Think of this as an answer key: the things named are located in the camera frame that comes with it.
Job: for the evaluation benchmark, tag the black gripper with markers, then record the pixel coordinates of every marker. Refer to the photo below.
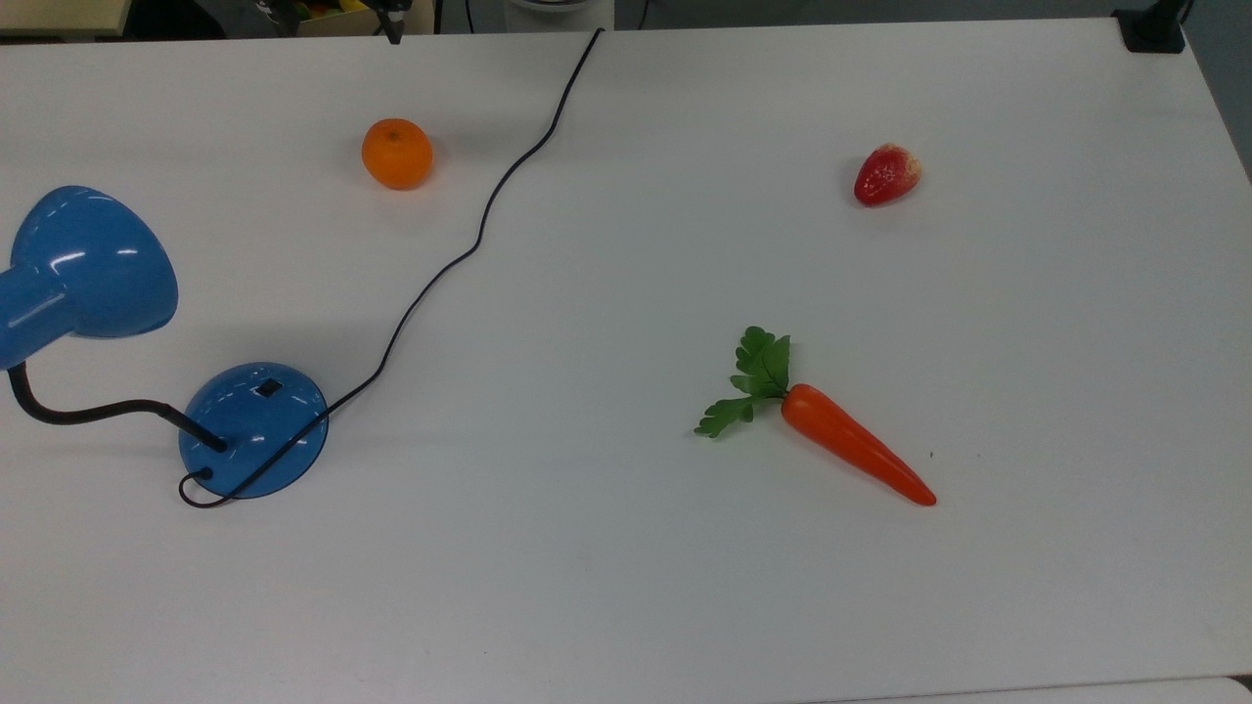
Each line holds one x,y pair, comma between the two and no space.
392,6

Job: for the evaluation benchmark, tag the blue desk lamp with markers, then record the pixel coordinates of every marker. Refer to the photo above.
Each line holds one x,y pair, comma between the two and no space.
88,264

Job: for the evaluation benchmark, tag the wooden desk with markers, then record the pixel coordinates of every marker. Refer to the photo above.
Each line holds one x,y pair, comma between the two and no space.
59,15

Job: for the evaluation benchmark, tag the orange fruit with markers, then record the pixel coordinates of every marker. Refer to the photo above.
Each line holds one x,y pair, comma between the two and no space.
396,154

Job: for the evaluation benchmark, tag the white round object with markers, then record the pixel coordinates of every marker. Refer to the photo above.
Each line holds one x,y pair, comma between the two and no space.
558,12

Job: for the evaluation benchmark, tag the red toy strawberry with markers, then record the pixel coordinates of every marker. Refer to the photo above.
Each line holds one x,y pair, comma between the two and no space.
885,176

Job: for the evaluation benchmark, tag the orange toy carrot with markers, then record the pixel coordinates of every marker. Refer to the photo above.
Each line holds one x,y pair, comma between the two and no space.
851,440

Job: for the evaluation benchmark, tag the black table clamp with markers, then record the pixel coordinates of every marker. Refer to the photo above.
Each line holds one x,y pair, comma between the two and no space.
1152,29

